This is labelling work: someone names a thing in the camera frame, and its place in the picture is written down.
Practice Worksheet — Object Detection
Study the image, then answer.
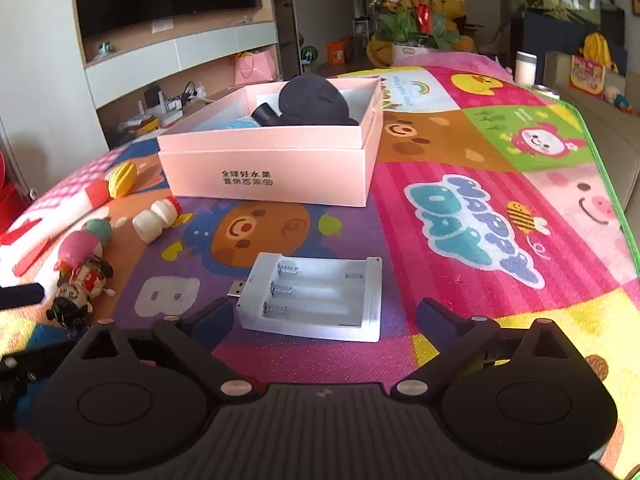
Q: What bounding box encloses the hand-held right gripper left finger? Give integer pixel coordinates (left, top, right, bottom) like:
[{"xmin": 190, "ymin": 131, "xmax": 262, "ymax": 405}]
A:
[{"xmin": 75, "ymin": 296, "xmax": 256, "ymax": 403}]

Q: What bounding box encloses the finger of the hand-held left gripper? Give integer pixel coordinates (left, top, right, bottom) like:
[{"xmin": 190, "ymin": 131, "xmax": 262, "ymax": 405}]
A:
[
  {"xmin": 0, "ymin": 342, "xmax": 76, "ymax": 396},
  {"xmin": 0, "ymin": 282, "xmax": 47, "ymax": 312}
]

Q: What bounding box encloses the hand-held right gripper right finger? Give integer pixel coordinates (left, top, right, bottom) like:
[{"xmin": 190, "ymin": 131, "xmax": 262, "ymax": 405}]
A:
[{"xmin": 390, "ymin": 297, "xmax": 586, "ymax": 403}]

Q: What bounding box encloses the cartoon figurine toy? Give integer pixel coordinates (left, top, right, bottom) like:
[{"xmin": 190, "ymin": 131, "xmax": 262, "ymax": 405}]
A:
[{"xmin": 50, "ymin": 255, "xmax": 116, "ymax": 331}]

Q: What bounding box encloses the white battery charger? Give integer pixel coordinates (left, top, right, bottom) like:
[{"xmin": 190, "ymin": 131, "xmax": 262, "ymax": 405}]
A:
[{"xmin": 229, "ymin": 251, "xmax": 383, "ymax": 343}]

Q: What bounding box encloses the pink green ice cream toy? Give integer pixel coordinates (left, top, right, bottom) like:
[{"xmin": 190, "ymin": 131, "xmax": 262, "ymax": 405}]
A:
[{"xmin": 55, "ymin": 217, "xmax": 115, "ymax": 271}]

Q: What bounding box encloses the white toy bottle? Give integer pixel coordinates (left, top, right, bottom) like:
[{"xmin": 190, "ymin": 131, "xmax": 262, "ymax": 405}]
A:
[{"xmin": 131, "ymin": 196, "xmax": 182, "ymax": 245}]

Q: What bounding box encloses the pink gift box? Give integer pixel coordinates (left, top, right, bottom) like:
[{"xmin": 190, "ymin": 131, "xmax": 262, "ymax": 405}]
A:
[{"xmin": 156, "ymin": 77, "xmax": 385, "ymax": 208}]

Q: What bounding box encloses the yellow corn toy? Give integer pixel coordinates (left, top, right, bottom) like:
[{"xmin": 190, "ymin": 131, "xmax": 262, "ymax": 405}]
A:
[{"xmin": 107, "ymin": 160, "xmax": 138, "ymax": 199}]

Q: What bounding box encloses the blue tissue pack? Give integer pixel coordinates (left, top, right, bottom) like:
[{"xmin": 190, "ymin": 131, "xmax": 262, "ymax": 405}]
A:
[{"xmin": 220, "ymin": 114, "xmax": 263, "ymax": 131}]

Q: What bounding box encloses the black plush toy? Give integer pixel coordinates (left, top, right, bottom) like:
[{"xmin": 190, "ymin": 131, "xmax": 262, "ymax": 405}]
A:
[{"xmin": 252, "ymin": 72, "xmax": 360, "ymax": 128}]

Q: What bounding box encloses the colourful cartoon play mat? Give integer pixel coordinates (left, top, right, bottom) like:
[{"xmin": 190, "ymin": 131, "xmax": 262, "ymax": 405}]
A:
[{"xmin": 0, "ymin": 52, "xmax": 640, "ymax": 480}]

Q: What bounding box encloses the red object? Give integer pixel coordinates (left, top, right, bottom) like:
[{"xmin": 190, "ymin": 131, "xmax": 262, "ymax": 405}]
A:
[{"xmin": 0, "ymin": 150, "xmax": 33, "ymax": 233}]

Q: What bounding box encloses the yellow box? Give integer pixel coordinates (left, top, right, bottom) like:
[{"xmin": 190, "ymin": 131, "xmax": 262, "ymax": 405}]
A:
[{"xmin": 120, "ymin": 115, "xmax": 161, "ymax": 133}]

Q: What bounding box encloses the white power strip with plugs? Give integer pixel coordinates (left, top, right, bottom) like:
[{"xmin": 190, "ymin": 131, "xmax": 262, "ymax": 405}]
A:
[{"xmin": 165, "ymin": 80, "xmax": 206, "ymax": 111}]

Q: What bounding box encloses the beige sofa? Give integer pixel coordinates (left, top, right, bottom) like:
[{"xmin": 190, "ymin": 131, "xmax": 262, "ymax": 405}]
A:
[{"xmin": 542, "ymin": 50, "xmax": 640, "ymax": 216}]

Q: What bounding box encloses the pink paper gift bag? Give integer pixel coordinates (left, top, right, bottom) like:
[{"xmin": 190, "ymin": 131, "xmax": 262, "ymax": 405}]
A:
[{"xmin": 232, "ymin": 51, "xmax": 277, "ymax": 86}]

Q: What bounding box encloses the white cylinder appliance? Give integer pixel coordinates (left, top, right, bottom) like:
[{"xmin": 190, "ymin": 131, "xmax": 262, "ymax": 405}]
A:
[{"xmin": 514, "ymin": 51, "xmax": 538, "ymax": 87}]

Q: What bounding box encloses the large yellow plush toy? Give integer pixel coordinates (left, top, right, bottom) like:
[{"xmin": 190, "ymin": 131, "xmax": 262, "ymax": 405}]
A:
[{"xmin": 366, "ymin": 0, "xmax": 476, "ymax": 66}]

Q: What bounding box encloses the small plush toy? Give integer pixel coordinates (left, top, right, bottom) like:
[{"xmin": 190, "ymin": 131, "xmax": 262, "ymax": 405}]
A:
[{"xmin": 604, "ymin": 85, "xmax": 633, "ymax": 116}]

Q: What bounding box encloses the red printed gift bag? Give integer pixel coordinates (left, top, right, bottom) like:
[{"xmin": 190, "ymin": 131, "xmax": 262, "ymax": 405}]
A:
[{"xmin": 570, "ymin": 55, "xmax": 607, "ymax": 96}]

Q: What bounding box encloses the dark sideboard cabinet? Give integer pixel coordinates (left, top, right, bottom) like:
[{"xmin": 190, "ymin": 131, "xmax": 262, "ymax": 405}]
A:
[{"xmin": 510, "ymin": 7, "xmax": 626, "ymax": 68}]

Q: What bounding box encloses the yellow backpack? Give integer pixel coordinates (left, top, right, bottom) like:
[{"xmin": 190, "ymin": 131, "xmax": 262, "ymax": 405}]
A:
[{"xmin": 580, "ymin": 31, "xmax": 618, "ymax": 73}]

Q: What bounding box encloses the wooden TV wall cabinet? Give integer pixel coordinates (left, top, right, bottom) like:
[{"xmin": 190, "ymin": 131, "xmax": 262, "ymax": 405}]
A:
[{"xmin": 70, "ymin": 0, "xmax": 301, "ymax": 136}]

